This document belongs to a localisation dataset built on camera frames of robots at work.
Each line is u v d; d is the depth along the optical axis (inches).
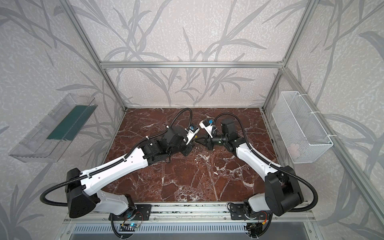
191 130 24.5
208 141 26.9
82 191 15.5
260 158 19.5
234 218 28.5
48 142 25.1
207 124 27.1
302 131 24.4
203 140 28.5
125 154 18.7
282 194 16.4
